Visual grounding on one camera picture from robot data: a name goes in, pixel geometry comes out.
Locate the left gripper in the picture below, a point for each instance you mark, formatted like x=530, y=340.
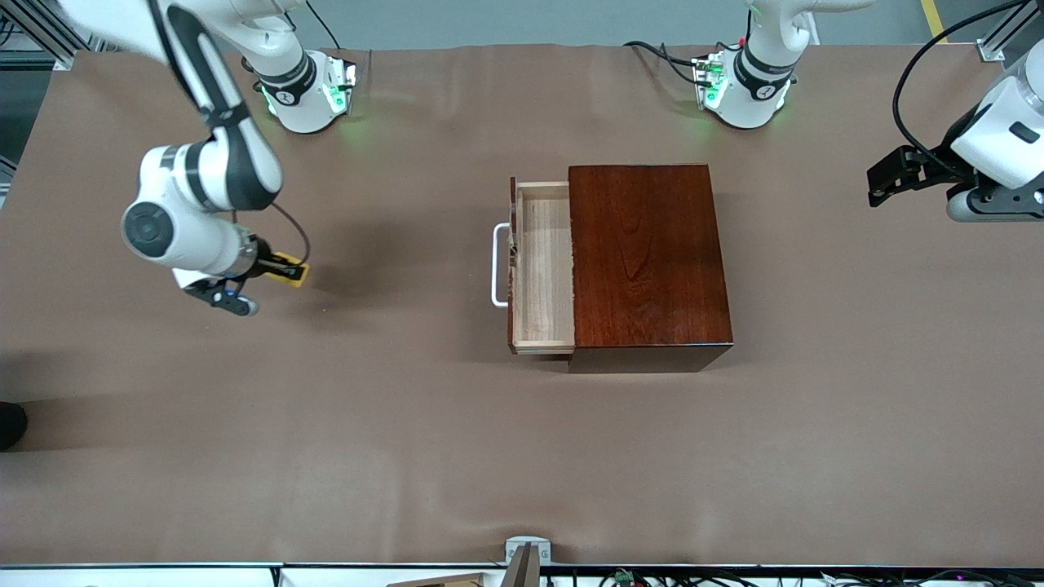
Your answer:
x=932, y=169

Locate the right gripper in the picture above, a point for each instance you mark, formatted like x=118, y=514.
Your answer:
x=263, y=262

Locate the yellow block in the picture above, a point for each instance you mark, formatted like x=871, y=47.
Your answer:
x=303, y=277

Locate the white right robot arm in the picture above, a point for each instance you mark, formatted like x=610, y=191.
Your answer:
x=204, y=171

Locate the brown table cover cloth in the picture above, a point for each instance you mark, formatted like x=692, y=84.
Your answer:
x=408, y=456

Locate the dark wooden cabinet box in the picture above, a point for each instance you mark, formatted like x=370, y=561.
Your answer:
x=652, y=269

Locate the black round object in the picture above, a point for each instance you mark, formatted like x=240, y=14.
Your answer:
x=10, y=425

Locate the brown cardboard piece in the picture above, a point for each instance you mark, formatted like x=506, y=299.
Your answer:
x=440, y=581

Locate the green connector plug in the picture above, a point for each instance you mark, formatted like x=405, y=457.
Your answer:
x=625, y=576

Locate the aluminium frame profile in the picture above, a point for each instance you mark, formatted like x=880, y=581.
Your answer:
x=64, y=57
x=991, y=50

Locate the grey metal bracket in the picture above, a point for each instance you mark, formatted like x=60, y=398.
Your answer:
x=522, y=562

